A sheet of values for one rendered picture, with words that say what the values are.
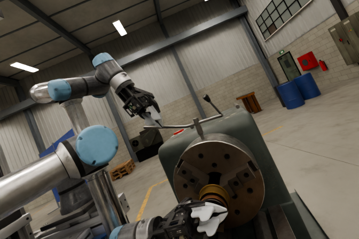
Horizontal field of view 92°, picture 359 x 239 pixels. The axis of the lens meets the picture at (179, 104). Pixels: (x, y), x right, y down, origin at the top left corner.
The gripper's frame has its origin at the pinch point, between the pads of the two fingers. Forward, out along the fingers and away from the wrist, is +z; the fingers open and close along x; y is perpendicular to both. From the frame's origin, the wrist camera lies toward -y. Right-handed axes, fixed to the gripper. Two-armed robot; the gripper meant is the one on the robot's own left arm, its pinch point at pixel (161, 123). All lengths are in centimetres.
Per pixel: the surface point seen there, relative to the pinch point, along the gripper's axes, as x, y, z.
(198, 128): 10.2, -1.2, 10.8
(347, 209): 23, -109, 161
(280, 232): 9, 4, 53
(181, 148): -6.9, -11.5, 14.1
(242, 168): 15.0, 6.2, 28.4
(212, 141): 12.2, 2.5, 17.0
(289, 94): 107, -611, 194
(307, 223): 8, -36, 92
